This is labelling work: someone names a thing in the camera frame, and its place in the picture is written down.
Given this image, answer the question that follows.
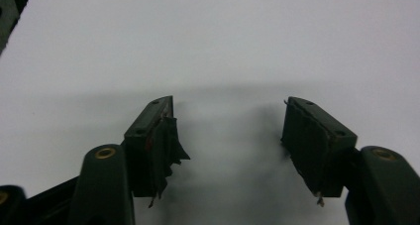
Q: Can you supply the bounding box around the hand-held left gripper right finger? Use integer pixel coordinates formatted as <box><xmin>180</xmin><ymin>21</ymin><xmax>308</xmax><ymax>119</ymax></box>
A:
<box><xmin>280</xmin><ymin>95</ymin><xmax>360</xmax><ymax>208</ymax></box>

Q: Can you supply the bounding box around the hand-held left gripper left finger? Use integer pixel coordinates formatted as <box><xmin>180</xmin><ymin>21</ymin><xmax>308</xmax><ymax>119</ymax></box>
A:
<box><xmin>122</xmin><ymin>95</ymin><xmax>191</xmax><ymax>209</ymax></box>

